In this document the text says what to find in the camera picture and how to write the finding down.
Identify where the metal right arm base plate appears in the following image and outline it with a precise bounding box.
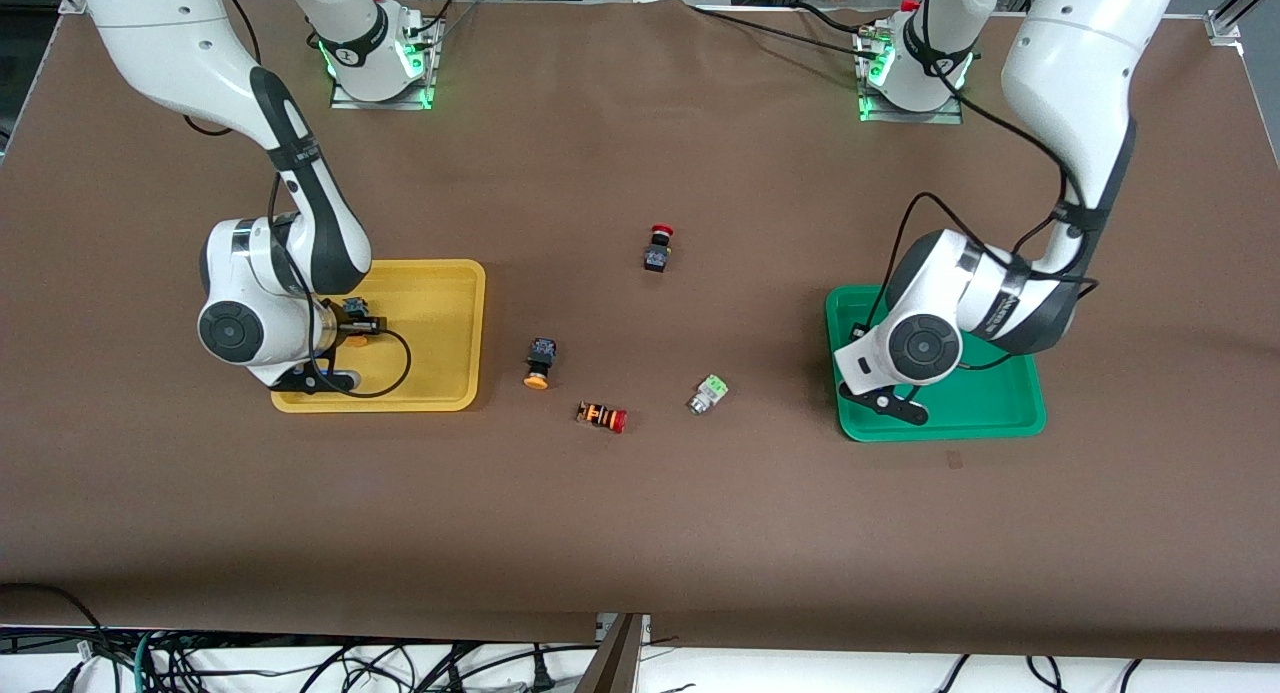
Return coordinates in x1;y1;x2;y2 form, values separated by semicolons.
329;15;443;112

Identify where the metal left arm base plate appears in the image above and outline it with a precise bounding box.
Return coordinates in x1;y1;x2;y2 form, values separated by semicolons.
855;25;965;127

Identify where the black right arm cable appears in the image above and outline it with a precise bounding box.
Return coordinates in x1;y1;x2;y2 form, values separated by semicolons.
180;0;413;400

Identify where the red button black body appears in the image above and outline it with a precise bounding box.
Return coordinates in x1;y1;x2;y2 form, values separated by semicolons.
641;223;676;274

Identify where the brown table cover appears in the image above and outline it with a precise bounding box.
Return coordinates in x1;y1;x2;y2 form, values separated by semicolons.
0;0;1280;664

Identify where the red button orange body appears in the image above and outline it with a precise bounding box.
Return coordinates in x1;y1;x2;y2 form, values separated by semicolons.
575;400;630;436

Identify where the green plastic tray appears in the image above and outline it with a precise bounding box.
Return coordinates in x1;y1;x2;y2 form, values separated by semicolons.
824;284;1049;444

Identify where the aluminium frame corner bracket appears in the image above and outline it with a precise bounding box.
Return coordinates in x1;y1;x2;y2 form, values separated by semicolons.
1204;0;1280;46

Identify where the green push button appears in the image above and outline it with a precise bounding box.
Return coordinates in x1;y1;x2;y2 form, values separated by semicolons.
686;373;731;417

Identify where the green cable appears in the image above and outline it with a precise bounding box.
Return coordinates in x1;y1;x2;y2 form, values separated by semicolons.
133;630;189;693

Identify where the black cable on table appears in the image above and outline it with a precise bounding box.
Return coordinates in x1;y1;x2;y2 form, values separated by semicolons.
684;0;873;54

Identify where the yellow plastic tray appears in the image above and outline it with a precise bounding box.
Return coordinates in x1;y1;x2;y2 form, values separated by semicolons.
270;259;488;414

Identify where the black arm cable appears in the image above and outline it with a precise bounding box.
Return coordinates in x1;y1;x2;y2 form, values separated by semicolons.
180;0;413;400
850;0;1101;374

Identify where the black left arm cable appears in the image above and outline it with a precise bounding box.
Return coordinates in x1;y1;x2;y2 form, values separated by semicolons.
850;0;1101;374

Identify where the black looped floor cable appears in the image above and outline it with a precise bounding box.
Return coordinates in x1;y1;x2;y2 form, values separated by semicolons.
0;582;113;693

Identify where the brown table beam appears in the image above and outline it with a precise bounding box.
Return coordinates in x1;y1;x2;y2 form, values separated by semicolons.
574;613;648;693

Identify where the yellow push button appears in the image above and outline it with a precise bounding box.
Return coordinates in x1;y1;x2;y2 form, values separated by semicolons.
521;337;560;391
340;297;373;351

